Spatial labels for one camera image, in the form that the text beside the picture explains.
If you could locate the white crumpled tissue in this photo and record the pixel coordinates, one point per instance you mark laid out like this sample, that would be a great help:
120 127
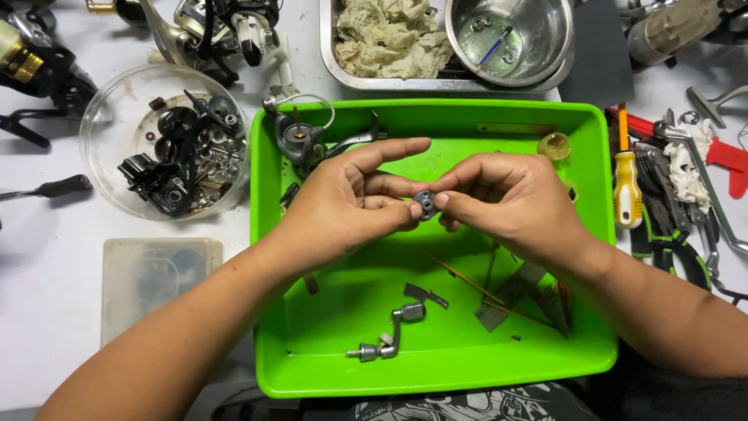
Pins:
689 163

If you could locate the black gold fishing reel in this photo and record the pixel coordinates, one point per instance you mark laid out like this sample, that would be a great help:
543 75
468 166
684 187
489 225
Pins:
41 70

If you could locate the dark grey sandpaper sheet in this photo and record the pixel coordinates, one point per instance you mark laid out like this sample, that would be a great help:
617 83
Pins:
596 64

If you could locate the beige grey fishing reel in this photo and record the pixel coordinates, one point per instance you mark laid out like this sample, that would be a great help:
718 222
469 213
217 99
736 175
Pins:
678 29

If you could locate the person's right hand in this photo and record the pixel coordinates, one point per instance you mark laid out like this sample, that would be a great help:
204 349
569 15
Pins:
514 202

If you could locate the steel round bowl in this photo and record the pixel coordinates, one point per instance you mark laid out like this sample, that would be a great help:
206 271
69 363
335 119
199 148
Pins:
526 29

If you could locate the red plastic tool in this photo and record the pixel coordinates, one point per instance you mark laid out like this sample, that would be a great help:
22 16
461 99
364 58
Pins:
724 158

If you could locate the green black pliers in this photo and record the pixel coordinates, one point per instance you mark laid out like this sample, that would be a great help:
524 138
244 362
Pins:
672 240

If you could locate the blue small brush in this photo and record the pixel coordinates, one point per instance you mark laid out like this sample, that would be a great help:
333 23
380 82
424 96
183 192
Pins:
494 48

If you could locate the amber translucent cap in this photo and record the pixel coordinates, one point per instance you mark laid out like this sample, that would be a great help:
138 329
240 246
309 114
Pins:
554 146

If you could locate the dark metal flat plate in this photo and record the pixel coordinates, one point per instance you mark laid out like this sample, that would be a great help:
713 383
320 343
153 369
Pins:
425 294

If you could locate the silver black fishing reel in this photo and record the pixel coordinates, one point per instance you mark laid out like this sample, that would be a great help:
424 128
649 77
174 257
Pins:
216 32

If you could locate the small grey round gear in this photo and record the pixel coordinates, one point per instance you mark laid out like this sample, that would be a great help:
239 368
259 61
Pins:
426 205

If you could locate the grey fishing reel body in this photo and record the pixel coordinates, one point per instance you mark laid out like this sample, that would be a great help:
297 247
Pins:
301 140

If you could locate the crumpled beige rags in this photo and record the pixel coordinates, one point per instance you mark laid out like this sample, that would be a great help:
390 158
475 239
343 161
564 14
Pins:
385 38

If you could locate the person's printed black shirt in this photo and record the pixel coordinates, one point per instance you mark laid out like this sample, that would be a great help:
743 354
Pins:
444 406

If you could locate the clear round plastic container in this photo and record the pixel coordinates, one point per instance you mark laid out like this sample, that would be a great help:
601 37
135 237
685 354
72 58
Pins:
105 128

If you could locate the green plastic tray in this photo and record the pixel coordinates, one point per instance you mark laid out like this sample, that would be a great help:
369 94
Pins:
350 327

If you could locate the thin wooden stick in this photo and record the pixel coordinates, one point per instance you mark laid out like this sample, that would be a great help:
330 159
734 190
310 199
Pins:
467 280

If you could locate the person's left hand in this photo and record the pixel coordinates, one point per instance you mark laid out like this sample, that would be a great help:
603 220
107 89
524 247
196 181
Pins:
345 202

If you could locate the steel rectangular tray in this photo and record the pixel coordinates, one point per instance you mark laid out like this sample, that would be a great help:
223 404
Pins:
432 85

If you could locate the grey sandpaper piece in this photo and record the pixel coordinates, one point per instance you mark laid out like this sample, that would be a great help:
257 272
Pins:
508 298

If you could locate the clear rectangular plastic box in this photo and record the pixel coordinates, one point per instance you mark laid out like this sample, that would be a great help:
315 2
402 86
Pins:
152 280

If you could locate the heap of reel parts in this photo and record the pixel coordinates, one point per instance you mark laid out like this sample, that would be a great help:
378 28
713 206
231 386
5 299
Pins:
187 155

